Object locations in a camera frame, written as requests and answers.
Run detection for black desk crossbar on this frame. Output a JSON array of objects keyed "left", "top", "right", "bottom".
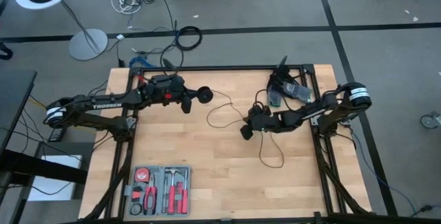
[{"left": 0, "top": 149, "right": 89, "bottom": 185}]

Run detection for coiled black floor cable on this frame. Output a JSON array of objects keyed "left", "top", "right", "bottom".
[{"left": 174, "top": 25, "right": 204, "bottom": 52}]

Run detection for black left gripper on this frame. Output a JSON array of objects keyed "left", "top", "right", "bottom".
[{"left": 137, "top": 74, "right": 203, "bottom": 108}]

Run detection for black power adapter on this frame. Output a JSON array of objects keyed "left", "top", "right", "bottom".
[{"left": 47, "top": 126, "right": 69, "bottom": 143}]

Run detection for yellow floor cable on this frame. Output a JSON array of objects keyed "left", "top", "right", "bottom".
[{"left": 29, "top": 94, "right": 49, "bottom": 111}]

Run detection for thin black cord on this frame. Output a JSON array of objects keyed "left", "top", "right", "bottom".
[{"left": 205, "top": 89, "right": 286, "bottom": 170}]

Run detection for left camera black cable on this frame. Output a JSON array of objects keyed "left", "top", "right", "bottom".
[{"left": 159, "top": 43, "right": 185, "bottom": 77}]

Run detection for grey pouch with green trim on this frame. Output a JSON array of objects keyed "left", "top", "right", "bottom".
[{"left": 267, "top": 89, "right": 283, "bottom": 109}]

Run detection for red black utility knife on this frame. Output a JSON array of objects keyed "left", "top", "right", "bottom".
[{"left": 132, "top": 186, "right": 145, "bottom": 203}]

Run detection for grey caster wheel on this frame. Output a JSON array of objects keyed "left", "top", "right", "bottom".
[{"left": 419, "top": 111, "right": 441, "bottom": 130}]

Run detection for black desk top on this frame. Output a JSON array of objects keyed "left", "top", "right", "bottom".
[{"left": 0, "top": 69, "right": 38, "bottom": 158}]

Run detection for grey disc floor stand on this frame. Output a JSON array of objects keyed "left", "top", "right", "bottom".
[{"left": 57, "top": 0, "right": 109, "bottom": 62}]

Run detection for black pouch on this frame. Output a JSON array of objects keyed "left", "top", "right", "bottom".
[{"left": 267, "top": 65, "right": 301, "bottom": 90}]

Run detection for red handled pliers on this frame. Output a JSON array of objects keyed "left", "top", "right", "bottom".
[{"left": 143, "top": 174, "right": 158, "bottom": 216}]

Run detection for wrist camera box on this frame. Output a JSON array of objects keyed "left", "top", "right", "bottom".
[
  {"left": 239, "top": 124, "right": 254, "bottom": 141},
  {"left": 181, "top": 95, "right": 193, "bottom": 114}
]

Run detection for dark aluminium table frame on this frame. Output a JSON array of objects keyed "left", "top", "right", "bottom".
[{"left": 81, "top": 63, "right": 375, "bottom": 224}]

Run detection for black plastic spool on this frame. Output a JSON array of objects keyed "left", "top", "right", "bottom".
[{"left": 197, "top": 85, "right": 215, "bottom": 105}]

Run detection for grey plastic tool case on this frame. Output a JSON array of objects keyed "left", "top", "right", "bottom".
[{"left": 124, "top": 164, "right": 193, "bottom": 218}]

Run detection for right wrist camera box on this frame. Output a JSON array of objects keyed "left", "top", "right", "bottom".
[{"left": 239, "top": 124, "right": 254, "bottom": 141}]

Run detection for tangled black floor cables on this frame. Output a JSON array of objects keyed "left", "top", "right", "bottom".
[{"left": 116, "top": 0, "right": 178, "bottom": 58}]

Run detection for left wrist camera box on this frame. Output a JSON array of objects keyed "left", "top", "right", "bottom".
[{"left": 181, "top": 95, "right": 193, "bottom": 114}]

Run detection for white box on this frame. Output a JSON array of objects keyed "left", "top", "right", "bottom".
[{"left": 26, "top": 154, "right": 84, "bottom": 202}]

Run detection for camera black cable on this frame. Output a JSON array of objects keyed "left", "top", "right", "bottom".
[
  {"left": 254, "top": 88, "right": 274, "bottom": 114},
  {"left": 159, "top": 43, "right": 185, "bottom": 77}
]

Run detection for red tape measure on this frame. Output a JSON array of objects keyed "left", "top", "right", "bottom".
[{"left": 134, "top": 167, "right": 151, "bottom": 183}]

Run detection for slim grey metal tool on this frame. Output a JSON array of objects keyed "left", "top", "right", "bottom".
[{"left": 161, "top": 177, "right": 168, "bottom": 215}]

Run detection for right camera black cable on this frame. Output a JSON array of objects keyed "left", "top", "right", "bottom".
[{"left": 254, "top": 88, "right": 274, "bottom": 114}]

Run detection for tangled white cables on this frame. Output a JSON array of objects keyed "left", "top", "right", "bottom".
[{"left": 110, "top": 0, "right": 143, "bottom": 15}]

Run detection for red handled screwdriver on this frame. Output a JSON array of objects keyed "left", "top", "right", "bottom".
[{"left": 181, "top": 168, "right": 189, "bottom": 215}]

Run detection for long blue floor cable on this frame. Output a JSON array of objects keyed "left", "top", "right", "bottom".
[{"left": 351, "top": 130, "right": 433, "bottom": 218}]

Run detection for red handled hammer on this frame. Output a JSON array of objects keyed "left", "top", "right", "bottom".
[{"left": 163, "top": 167, "right": 181, "bottom": 216}]

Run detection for bundled blue cable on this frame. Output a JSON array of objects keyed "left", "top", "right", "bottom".
[{"left": 128, "top": 54, "right": 150, "bottom": 68}]

